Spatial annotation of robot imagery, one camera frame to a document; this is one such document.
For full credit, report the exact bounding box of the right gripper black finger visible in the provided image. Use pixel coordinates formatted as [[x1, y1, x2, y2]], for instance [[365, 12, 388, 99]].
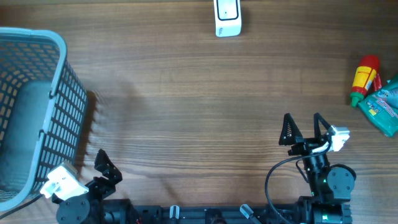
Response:
[[313, 113, 331, 139], [279, 113, 303, 146]]

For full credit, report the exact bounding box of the green 3M wipes pouch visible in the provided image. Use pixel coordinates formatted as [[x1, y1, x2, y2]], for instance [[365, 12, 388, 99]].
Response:
[[358, 75, 397, 138]]

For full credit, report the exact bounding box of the sriracha bottle with green cap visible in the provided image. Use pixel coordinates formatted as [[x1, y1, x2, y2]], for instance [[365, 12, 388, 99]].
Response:
[[350, 55, 380, 108]]

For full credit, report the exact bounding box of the red stick sachet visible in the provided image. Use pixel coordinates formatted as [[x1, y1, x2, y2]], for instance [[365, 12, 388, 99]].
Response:
[[373, 73, 382, 91]]

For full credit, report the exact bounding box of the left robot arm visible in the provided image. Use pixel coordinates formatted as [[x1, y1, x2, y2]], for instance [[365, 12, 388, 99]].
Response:
[[56, 149, 139, 224]]

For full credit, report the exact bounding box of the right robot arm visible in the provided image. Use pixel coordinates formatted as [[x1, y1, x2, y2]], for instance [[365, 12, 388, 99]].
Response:
[[276, 113, 356, 223]]

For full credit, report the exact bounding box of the white barcode scanner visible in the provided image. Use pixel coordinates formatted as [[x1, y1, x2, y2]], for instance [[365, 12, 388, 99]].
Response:
[[213, 0, 242, 38]]

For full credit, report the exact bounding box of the grey plastic shopping basket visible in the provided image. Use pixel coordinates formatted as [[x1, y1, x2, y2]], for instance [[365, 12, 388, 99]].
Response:
[[1, 27, 88, 211]]

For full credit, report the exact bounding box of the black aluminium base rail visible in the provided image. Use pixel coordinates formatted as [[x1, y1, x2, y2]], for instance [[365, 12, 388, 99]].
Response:
[[99, 198, 353, 224]]

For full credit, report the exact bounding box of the black right camera cable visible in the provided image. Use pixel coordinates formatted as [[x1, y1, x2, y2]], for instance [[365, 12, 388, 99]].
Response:
[[264, 141, 332, 224]]

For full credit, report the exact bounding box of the black camera cable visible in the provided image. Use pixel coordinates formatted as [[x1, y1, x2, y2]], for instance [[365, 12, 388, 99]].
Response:
[[0, 194, 44, 220], [264, 141, 332, 224]]

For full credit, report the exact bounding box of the black left camera cable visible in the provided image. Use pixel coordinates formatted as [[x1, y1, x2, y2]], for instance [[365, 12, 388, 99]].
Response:
[[0, 194, 44, 220]]

